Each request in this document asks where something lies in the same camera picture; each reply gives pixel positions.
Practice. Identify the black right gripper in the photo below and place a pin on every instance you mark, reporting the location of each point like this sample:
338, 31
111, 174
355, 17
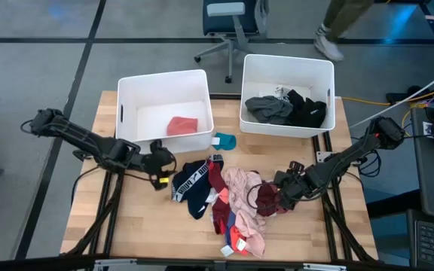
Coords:
296, 184

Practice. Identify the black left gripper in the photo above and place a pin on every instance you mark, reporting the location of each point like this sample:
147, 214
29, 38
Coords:
156, 160

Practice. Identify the dark maroon garment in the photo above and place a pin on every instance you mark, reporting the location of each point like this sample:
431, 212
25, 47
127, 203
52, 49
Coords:
268, 199

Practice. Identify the coral knit garment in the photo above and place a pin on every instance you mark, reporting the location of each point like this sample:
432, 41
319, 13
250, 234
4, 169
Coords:
181, 126

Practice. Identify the light pink garment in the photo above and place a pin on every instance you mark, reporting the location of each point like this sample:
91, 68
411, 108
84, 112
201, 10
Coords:
239, 184

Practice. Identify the teal garment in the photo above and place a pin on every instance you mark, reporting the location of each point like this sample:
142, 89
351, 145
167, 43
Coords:
226, 142

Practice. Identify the black garment with small logo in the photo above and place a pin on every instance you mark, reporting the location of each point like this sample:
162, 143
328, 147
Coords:
313, 113

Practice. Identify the orange-red garment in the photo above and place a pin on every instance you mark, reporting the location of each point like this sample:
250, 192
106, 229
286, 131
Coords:
236, 239

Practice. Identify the dark grey Puma garment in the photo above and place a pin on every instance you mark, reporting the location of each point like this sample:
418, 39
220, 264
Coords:
269, 109

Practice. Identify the plain black garment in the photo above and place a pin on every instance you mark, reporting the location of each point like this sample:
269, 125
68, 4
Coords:
295, 99

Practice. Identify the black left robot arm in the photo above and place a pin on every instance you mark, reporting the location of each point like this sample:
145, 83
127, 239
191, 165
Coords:
77, 135

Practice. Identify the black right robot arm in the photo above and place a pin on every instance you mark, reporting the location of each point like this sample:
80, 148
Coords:
352, 154

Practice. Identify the white mounting plate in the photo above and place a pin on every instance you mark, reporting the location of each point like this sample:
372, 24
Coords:
324, 155

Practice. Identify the white fabric piece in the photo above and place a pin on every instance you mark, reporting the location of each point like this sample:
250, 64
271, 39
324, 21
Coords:
211, 196

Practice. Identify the white perforated plastic bin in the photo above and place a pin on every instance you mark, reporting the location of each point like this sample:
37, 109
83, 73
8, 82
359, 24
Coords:
288, 71
156, 94

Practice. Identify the purple-blue knit garment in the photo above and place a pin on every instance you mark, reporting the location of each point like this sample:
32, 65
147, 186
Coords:
230, 226

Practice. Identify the white paper tag with hole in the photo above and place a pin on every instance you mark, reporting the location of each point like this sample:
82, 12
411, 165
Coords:
227, 251

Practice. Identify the black power strip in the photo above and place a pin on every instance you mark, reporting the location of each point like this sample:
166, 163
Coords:
401, 96

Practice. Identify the grey blue office chair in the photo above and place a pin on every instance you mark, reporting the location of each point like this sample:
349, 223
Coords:
236, 22

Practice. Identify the person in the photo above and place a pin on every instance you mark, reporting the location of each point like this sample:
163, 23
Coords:
337, 22

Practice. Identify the black aluminium frame struts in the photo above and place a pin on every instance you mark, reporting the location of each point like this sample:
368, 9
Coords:
117, 188
330, 218

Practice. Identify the black aluminium frame rail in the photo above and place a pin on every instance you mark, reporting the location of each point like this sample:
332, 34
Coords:
32, 263

